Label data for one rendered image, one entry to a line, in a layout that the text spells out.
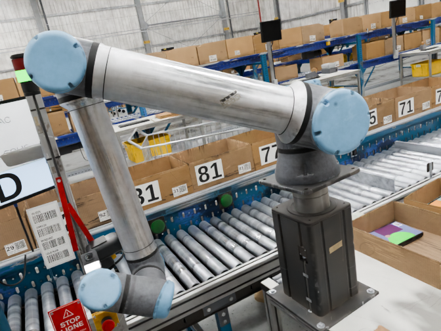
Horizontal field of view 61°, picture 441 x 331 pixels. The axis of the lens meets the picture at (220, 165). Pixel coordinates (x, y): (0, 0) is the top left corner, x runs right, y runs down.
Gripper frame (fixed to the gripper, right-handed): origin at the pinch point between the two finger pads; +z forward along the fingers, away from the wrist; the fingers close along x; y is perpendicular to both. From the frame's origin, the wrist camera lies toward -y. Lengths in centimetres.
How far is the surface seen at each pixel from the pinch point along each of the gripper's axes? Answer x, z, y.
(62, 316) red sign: -11.8, 6.1, 5.0
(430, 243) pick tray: 114, -18, 33
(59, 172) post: 0.3, -13.9, -34.0
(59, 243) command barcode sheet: -5.9, -4.6, -15.3
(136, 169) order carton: 41, 77, -52
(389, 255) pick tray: 93, -20, 30
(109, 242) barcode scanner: 7.7, -8.0, -9.9
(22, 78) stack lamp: -1, -29, -58
